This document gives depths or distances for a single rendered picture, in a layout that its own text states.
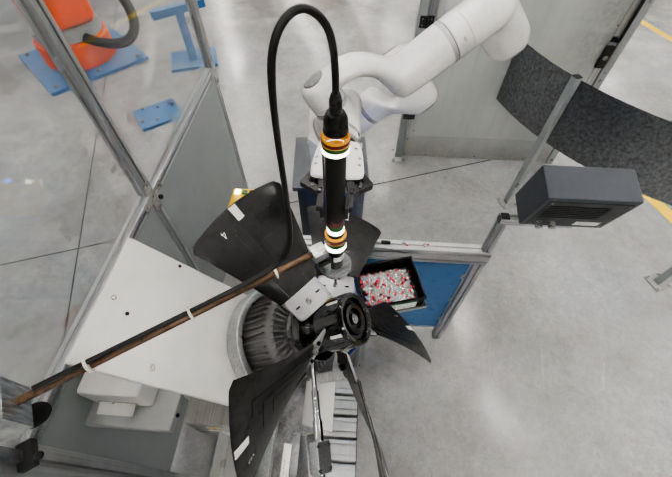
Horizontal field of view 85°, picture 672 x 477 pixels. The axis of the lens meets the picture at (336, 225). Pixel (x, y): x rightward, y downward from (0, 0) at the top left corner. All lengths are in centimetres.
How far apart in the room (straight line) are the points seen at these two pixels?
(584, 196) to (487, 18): 60
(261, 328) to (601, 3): 240
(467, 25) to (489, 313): 178
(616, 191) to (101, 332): 129
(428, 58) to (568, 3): 185
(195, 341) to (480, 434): 156
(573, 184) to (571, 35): 159
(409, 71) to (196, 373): 76
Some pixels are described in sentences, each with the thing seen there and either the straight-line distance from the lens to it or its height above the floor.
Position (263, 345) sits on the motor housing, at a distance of 90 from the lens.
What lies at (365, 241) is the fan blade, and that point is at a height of 116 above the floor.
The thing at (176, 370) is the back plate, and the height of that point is 121.
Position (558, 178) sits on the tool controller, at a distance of 122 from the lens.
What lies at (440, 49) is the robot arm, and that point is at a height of 163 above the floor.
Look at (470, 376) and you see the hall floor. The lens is 218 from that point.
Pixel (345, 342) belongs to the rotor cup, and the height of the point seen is 123.
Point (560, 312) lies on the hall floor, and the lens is 254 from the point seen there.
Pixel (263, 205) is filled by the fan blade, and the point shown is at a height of 141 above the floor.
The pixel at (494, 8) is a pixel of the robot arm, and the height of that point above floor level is 169.
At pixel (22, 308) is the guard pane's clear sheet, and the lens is 114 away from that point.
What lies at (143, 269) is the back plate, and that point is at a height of 132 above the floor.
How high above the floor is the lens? 200
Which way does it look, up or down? 53 degrees down
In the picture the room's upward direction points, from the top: straight up
